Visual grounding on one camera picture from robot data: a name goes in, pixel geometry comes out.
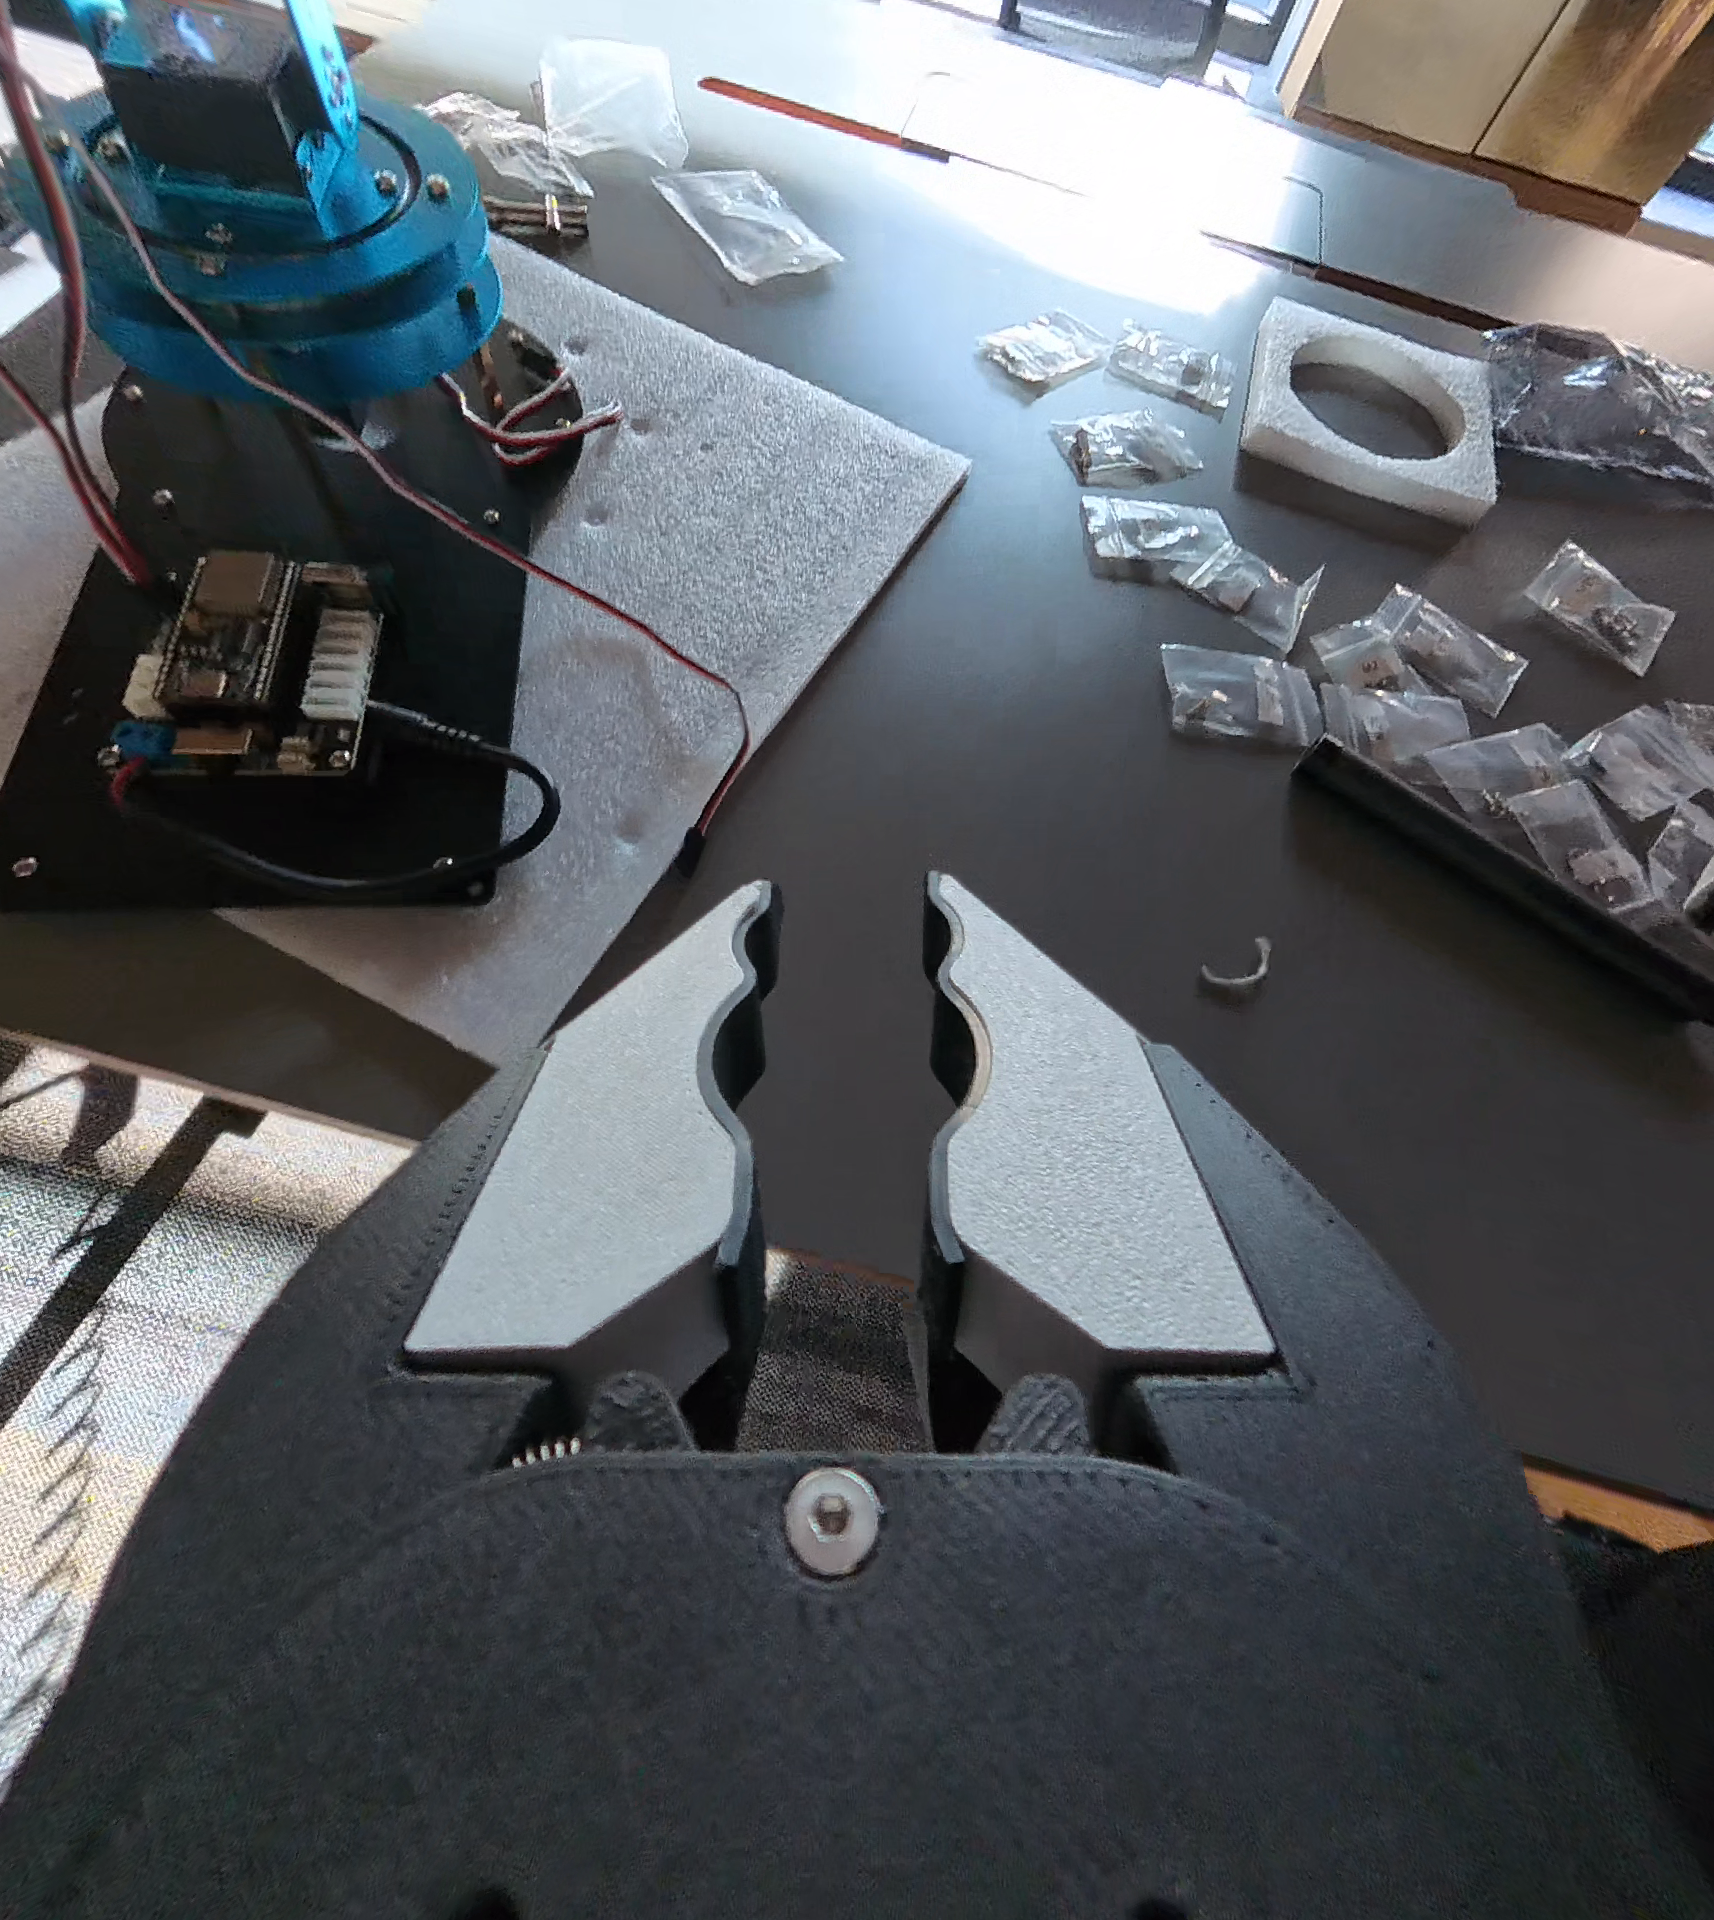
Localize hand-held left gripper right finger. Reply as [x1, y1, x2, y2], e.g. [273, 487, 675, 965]
[922, 870, 1280, 1452]

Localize large clear plastic bag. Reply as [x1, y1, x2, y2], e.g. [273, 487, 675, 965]
[650, 167, 848, 288]
[539, 36, 692, 170]
[418, 90, 596, 204]

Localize tall glossy cabinet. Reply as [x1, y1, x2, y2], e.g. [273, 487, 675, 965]
[1274, 0, 1714, 233]

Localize black controller circuit board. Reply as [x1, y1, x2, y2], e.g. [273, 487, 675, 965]
[122, 552, 386, 781]

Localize white foam block with hole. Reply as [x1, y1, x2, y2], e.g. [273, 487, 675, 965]
[1238, 295, 1497, 528]

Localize dark plastic bag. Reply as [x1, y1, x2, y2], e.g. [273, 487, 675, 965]
[1484, 322, 1714, 508]

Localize grey foam sheet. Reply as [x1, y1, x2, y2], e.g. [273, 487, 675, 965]
[0, 231, 975, 1069]

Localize black power cable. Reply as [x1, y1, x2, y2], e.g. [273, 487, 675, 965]
[114, 695, 566, 901]

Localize dark desk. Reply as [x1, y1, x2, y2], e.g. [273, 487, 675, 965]
[0, 0, 1714, 1539]

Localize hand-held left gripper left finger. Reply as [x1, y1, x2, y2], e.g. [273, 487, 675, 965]
[400, 878, 784, 1446]

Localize scattered small parts bags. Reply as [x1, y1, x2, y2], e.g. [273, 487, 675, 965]
[976, 305, 1714, 924]

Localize red black white servo cable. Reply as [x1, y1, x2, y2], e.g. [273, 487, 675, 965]
[0, 0, 159, 590]
[317, 426, 754, 881]

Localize black screwdriver tool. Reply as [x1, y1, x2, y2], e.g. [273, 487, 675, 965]
[1293, 734, 1714, 1074]

